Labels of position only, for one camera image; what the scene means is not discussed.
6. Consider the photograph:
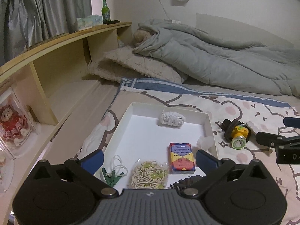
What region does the white cotton wad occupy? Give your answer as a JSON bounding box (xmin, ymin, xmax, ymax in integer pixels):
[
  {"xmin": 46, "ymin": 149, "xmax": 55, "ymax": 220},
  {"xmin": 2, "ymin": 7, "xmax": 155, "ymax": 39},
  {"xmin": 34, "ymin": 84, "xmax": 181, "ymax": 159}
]
[{"xmin": 196, "ymin": 136, "xmax": 215, "ymax": 152}]

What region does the brown plastic hair claw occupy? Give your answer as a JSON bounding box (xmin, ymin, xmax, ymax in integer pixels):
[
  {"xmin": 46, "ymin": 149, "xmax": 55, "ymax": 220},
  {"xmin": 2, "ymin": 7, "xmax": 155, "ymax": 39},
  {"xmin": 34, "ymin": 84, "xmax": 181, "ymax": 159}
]
[{"xmin": 170, "ymin": 175, "xmax": 202, "ymax": 194}]

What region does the colourful playing card box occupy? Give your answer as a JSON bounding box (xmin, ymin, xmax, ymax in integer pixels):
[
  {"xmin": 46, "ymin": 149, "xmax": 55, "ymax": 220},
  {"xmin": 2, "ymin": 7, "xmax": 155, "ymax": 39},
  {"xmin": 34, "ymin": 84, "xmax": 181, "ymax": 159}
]
[{"xmin": 169, "ymin": 143, "xmax": 196, "ymax": 174}]

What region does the green plastic clothespin with cord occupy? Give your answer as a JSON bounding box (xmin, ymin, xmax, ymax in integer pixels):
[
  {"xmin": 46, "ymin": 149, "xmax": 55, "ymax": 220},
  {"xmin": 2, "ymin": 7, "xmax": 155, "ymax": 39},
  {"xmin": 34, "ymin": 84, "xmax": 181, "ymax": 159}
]
[{"xmin": 101, "ymin": 155, "xmax": 128, "ymax": 188}]

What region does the yellow headlamp with black strap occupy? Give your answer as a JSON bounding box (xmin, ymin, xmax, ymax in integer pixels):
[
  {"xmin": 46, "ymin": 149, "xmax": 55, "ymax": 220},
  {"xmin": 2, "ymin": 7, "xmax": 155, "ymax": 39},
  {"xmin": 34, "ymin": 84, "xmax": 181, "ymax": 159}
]
[{"xmin": 221, "ymin": 119, "xmax": 252, "ymax": 150}]

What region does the white grey yarn ball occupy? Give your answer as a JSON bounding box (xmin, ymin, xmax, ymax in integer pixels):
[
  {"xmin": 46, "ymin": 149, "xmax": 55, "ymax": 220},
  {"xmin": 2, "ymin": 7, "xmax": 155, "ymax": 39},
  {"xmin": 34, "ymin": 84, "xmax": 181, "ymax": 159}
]
[{"xmin": 159, "ymin": 112, "xmax": 186, "ymax": 127}]

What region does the silver foil pouch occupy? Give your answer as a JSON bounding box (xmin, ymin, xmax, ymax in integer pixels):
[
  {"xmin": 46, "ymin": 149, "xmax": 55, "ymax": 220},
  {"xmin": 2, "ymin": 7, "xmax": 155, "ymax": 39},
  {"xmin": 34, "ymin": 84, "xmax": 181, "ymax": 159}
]
[{"xmin": 246, "ymin": 121, "xmax": 264, "ymax": 135}]

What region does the cartoon bear print sheet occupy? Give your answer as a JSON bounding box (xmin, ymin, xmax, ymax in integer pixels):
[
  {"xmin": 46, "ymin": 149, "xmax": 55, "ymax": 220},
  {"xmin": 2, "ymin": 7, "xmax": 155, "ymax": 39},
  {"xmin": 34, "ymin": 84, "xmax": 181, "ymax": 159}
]
[{"xmin": 79, "ymin": 79, "xmax": 299, "ymax": 224}]

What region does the white shallow cardboard tray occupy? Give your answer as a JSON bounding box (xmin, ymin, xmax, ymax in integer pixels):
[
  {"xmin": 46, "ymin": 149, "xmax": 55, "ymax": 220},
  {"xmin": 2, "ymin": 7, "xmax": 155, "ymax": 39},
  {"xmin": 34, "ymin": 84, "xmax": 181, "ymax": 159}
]
[{"xmin": 103, "ymin": 103, "xmax": 218, "ymax": 192}]

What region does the doll in clear box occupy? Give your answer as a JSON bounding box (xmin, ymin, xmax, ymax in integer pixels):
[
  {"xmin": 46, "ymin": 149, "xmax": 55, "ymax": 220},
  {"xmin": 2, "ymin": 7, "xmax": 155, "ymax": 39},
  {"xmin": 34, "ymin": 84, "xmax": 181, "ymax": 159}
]
[{"xmin": 1, "ymin": 87, "xmax": 40, "ymax": 159}]

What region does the wooden headboard shelf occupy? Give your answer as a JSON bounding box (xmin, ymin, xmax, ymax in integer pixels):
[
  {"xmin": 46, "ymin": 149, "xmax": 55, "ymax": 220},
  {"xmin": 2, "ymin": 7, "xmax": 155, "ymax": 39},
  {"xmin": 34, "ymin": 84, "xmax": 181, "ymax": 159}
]
[{"xmin": 1, "ymin": 22, "xmax": 132, "ymax": 224}]

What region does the beige fleece blanket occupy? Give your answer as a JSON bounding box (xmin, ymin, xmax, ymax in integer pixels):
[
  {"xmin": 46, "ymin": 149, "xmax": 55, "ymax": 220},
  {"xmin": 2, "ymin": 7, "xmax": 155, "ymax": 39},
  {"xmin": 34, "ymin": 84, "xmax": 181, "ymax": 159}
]
[{"xmin": 87, "ymin": 46, "xmax": 188, "ymax": 84}]

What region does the grey quilted duvet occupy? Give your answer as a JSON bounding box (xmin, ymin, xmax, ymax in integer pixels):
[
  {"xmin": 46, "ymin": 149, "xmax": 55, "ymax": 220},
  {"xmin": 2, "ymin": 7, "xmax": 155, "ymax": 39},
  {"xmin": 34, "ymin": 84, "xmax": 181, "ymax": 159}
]
[{"xmin": 133, "ymin": 19, "xmax": 299, "ymax": 97}]

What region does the plush toy under duvet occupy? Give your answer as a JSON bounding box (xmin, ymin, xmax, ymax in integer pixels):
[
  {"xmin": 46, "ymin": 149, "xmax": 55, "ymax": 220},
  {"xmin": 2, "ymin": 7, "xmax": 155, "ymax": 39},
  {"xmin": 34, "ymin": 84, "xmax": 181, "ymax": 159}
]
[{"xmin": 133, "ymin": 29, "xmax": 153, "ymax": 47}]

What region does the tissue box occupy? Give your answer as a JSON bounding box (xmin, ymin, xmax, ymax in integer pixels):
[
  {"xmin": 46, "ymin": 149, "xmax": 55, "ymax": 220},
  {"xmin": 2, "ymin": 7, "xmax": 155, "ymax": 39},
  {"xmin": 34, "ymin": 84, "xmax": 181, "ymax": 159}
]
[{"xmin": 75, "ymin": 15, "xmax": 103, "ymax": 31}]

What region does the black tray on shelf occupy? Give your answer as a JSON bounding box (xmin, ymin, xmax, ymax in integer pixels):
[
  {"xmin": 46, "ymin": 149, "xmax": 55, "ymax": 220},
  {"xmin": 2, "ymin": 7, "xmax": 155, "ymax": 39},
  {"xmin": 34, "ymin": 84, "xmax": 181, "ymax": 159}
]
[{"xmin": 103, "ymin": 20, "xmax": 121, "ymax": 25}]

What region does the green glass bottle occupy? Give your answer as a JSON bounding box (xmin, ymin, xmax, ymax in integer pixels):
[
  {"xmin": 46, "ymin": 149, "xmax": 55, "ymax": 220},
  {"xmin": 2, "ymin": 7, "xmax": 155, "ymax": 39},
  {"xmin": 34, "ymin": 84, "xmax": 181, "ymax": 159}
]
[{"xmin": 101, "ymin": 0, "xmax": 111, "ymax": 24}]

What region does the grey curtain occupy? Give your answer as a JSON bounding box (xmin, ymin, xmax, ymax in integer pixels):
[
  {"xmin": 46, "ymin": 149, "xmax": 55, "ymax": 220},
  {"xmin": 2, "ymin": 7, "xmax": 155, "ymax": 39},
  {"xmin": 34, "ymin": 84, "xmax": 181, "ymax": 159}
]
[{"xmin": 1, "ymin": 0, "xmax": 92, "ymax": 65}]

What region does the white power strip with cable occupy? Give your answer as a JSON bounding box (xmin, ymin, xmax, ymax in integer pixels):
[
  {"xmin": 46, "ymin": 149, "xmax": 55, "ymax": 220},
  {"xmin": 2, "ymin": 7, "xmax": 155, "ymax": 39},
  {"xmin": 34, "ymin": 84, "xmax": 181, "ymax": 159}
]
[{"xmin": 158, "ymin": 0, "xmax": 182, "ymax": 24}]

